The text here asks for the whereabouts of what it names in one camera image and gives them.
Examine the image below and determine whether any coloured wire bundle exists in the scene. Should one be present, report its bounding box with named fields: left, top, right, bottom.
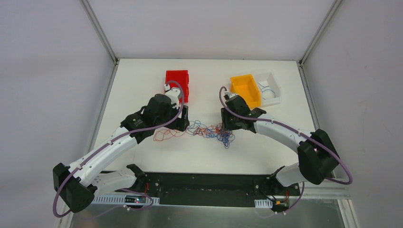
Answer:
left=153, top=119, right=236, bottom=149

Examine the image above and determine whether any blue wire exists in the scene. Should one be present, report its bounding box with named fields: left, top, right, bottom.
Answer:
left=257, top=82, right=277, bottom=101

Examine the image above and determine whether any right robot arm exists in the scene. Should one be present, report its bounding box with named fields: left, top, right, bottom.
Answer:
left=220, top=92, right=341, bottom=195

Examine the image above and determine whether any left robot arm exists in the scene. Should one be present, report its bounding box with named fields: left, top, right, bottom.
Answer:
left=53, top=94, right=189, bottom=213

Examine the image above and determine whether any orange plastic bin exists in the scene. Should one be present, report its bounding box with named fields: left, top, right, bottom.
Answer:
left=230, top=74, right=261, bottom=108

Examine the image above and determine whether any red plastic bin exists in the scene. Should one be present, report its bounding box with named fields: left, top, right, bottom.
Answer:
left=165, top=70, right=189, bottom=103

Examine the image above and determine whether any clear plastic bin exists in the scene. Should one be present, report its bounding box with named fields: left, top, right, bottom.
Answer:
left=253, top=72, right=282, bottom=107

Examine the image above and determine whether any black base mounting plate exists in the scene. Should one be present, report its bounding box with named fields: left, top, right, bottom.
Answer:
left=129, top=172, right=300, bottom=208

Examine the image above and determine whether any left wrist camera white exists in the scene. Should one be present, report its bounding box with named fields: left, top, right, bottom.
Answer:
left=164, top=84, right=182, bottom=109

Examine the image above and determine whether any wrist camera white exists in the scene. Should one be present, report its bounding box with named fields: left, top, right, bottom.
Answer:
left=223, top=90, right=238, bottom=101
left=164, top=84, right=182, bottom=109

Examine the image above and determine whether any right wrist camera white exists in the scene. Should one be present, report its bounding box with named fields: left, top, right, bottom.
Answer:
left=223, top=90, right=238, bottom=101

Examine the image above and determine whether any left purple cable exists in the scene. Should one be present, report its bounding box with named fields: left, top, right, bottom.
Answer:
left=52, top=80, right=186, bottom=219

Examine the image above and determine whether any purple cable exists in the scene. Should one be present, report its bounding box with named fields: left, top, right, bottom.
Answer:
left=52, top=80, right=186, bottom=219
left=219, top=86, right=354, bottom=216

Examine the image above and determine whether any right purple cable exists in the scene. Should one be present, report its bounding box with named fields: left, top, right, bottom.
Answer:
left=219, top=86, right=354, bottom=216

